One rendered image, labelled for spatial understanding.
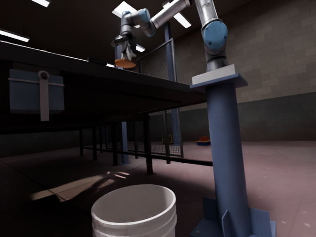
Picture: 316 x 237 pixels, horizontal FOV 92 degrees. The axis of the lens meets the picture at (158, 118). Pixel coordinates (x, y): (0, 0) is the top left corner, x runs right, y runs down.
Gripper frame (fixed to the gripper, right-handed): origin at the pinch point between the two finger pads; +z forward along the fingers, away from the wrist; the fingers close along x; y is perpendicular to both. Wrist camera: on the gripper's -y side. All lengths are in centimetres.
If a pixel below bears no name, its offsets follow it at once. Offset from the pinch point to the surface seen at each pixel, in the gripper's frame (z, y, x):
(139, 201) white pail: 77, -7, -23
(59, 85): 28, -39, -27
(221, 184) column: 76, 37, -39
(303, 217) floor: 103, 87, -63
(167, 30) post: -309, 312, 284
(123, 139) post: 56, 85, 181
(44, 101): 34, -43, -28
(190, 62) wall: -224, 435, 288
